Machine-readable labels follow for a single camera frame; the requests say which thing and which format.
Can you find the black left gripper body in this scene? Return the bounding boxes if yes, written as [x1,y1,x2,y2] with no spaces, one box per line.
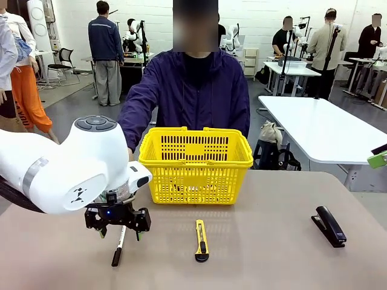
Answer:
[83,202,152,233]

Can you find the white marker black cap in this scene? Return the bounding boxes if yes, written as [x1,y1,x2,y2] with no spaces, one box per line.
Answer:
[111,225,128,268]

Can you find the person's right forearm purple sleeve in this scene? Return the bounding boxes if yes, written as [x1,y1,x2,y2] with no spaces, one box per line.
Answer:
[117,111,152,152]

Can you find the yellow plastic shopping basket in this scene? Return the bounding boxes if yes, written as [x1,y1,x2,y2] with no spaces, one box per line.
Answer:
[138,126,254,205]

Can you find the person in black sweater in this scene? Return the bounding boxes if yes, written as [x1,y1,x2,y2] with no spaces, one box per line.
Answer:
[358,13,385,60]

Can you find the person in beige jacket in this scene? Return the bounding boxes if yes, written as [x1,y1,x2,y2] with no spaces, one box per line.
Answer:
[307,8,348,100]

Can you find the person in purple jacket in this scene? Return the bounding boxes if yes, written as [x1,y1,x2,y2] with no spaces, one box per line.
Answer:
[117,0,252,153]

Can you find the person in black t-shirt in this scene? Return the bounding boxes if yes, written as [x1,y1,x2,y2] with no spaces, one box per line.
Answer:
[272,16,299,57]

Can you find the person in blue jacket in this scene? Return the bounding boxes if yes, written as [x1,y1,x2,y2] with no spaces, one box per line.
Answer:
[88,1,125,106]

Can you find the yellow black utility knife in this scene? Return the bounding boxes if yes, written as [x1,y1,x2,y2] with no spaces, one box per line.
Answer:
[194,219,210,262]

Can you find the large white table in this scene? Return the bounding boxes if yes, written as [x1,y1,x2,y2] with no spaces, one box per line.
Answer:
[258,95,387,166]

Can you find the black stapler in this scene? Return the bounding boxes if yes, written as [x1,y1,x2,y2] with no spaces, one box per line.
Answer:
[311,205,348,249]

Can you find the black backpack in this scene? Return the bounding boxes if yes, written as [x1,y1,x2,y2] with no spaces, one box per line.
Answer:
[276,149,302,172]

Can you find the white desk with metal legs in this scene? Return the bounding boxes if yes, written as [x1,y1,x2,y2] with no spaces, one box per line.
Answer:
[341,56,387,108]

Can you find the beige cloth bag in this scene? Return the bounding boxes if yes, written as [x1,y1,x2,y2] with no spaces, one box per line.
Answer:
[259,120,284,146]

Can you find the black tripod stand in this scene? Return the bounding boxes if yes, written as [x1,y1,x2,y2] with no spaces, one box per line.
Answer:
[315,24,342,100]
[280,25,296,78]

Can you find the dark blue stool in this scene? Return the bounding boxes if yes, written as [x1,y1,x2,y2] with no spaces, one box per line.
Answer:
[252,140,279,170]

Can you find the white background table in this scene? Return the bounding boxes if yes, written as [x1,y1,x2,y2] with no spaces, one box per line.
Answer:
[262,59,322,97]

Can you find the mannequin with orange pants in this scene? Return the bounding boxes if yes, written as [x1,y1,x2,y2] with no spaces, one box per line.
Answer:
[0,8,60,144]

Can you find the dark background work table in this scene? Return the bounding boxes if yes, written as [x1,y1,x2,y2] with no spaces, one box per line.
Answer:
[80,51,155,100]

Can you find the white drawer cabinet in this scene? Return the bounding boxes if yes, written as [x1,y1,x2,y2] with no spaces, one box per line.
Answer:
[243,47,260,80]

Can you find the black office chair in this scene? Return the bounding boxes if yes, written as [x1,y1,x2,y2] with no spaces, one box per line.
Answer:
[47,47,81,87]

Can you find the mannequin with light blue shirt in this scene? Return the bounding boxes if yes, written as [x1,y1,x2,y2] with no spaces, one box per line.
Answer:
[0,14,19,118]

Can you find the white standing air conditioner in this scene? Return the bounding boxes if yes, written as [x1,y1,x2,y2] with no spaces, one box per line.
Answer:
[26,0,56,51]

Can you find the left arm black cable sleeve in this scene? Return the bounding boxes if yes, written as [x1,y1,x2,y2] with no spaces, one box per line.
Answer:
[0,175,46,214]

